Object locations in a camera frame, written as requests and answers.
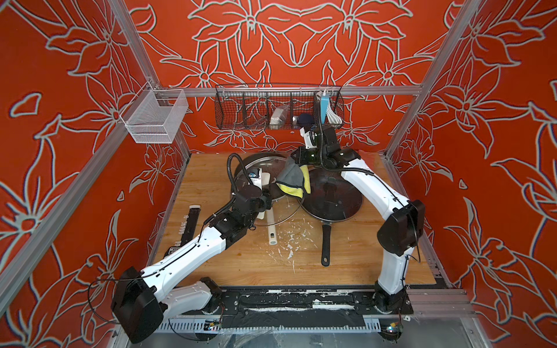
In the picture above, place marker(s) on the black wire wall basket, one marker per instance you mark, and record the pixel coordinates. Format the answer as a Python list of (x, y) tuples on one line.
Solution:
[(258, 107)]

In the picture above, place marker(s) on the brown pan with cream handle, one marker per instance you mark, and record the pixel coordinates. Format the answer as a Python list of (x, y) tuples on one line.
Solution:
[(272, 231)]

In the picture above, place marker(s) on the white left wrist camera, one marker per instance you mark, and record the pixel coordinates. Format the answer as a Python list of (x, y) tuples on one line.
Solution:
[(256, 177)]

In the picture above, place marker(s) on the black lidded frying pan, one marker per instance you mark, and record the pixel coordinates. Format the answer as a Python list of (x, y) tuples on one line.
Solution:
[(332, 200)]

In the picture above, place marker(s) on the grey cleaning cloth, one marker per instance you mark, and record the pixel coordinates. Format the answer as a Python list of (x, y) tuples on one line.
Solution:
[(294, 179)]

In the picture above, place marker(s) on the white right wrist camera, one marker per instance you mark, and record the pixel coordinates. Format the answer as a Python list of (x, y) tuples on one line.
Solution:
[(309, 138)]

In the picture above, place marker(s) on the silver packet in basket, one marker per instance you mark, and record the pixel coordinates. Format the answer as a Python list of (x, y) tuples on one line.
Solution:
[(279, 117)]

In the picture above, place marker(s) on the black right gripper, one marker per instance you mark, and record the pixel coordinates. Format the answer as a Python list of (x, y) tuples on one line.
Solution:
[(300, 159)]

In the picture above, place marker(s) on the dark blue round object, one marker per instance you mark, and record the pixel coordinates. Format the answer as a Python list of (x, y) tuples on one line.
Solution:
[(305, 121)]

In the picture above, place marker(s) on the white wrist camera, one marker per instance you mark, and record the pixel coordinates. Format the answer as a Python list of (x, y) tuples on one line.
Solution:
[(309, 138), (256, 177)]

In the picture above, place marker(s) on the glass lid with cream handle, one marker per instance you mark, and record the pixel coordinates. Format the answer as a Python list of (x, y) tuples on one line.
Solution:
[(284, 207)]

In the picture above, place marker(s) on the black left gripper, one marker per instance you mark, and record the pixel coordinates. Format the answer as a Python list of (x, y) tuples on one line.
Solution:
[(266, 197)]

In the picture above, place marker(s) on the light blue box in basket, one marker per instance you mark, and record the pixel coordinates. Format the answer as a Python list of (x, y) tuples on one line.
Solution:
[(324, 105)]

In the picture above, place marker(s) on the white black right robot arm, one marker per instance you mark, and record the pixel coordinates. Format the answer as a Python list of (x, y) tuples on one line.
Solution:
[(403, 218)]

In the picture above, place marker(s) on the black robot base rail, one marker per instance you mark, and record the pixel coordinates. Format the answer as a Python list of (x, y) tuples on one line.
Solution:
[(316, 307)]

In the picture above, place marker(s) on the white wire mesh basket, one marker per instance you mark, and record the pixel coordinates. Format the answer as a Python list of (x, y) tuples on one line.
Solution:
[(154, 120)]

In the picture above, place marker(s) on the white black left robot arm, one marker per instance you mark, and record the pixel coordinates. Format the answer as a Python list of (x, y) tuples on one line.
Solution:
[(146, 298)]

